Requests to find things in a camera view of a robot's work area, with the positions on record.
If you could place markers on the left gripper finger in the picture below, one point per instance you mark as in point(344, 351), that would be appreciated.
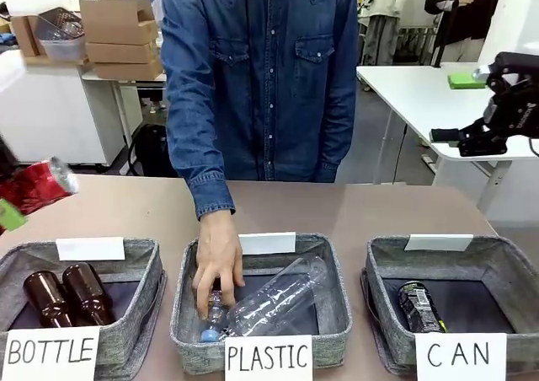
point(6, 157)
point(10, 216)

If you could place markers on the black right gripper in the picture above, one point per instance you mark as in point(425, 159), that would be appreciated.
point(516, 115)

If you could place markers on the red drink can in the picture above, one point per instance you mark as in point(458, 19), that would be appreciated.
point(42, 187)

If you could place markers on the brown glass bottle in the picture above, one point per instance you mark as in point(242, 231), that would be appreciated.
point(44, 298)
point(86, 292)

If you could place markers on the black drink can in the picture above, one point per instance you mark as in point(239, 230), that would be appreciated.
point(421, 307)

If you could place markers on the small clear water bottle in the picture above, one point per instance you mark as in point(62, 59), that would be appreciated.
point(215, 313)

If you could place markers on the large clear plastic bottle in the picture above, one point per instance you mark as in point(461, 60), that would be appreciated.
point(282, 292)

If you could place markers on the person's left forearm denim sleeve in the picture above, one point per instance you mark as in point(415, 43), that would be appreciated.
point(341, 145)

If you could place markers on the person's right forearm denim sleeve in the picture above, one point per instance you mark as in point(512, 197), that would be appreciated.
point(202, 166)

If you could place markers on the grey fabric basket for bottles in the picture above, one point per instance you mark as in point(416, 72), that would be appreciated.
point(139, 271)

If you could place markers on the dark mesh basket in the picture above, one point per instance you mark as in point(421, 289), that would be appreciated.
point(59, 25)

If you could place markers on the grey fabric basket for cans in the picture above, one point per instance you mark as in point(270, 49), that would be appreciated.
point(505, 263)

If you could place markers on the grey fabric basket for plastic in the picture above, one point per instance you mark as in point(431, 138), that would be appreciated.
point(332, 280)

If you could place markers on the paper label CAN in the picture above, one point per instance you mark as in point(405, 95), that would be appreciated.
point(459, 355)

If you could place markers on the person's right hand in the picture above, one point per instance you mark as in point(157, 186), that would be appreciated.
point(219, 254)

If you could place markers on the large white table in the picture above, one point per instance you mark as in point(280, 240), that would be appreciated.
point(412, 103)

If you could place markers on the white cabinet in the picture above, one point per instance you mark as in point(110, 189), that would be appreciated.
point(50, 111)

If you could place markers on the blank white card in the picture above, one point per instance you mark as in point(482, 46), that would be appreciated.
point(267, 243)
point(90, 249)
point(438, 243)

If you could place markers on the bystander in black top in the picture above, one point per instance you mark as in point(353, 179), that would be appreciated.
point(463, 1)

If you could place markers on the clear plastic bin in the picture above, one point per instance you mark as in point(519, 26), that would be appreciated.
point(63, 49)

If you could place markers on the small brown cardboard box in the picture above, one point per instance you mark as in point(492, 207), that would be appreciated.
point(23, 35)

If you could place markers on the small white desk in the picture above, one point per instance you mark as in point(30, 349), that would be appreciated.
point(122, 86)

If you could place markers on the bystander in cream jacket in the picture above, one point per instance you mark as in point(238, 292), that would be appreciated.
point(383, 1)

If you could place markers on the paper label BOTTLE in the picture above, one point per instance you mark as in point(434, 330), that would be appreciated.
point(50, 351)

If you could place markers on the black backpack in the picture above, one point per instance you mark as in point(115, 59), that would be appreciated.
point(151, 149)

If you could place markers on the flat closed cardboard box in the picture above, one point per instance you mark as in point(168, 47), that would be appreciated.
point(120, 53)
point(128, 70)

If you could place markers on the open cardboard box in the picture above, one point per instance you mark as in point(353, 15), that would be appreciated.
point(113, 23)

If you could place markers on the person torso in denim shirt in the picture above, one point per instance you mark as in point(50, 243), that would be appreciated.
point(269, 82)

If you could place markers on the paper label PLASTIC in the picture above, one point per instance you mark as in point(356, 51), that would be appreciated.
point(267, 357)

